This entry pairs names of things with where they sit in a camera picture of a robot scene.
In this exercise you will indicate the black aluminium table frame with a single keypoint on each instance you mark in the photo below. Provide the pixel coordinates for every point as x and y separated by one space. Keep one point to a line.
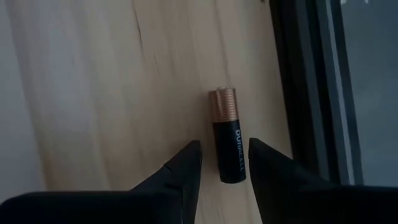
298 93

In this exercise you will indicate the Duracell copper-black battery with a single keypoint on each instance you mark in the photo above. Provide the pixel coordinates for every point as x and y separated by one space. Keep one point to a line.
228 149

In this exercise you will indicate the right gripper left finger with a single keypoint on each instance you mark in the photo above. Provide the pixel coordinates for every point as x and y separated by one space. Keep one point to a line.
155 205

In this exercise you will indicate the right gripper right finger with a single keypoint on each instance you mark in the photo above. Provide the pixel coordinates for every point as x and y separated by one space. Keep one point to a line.
295 199

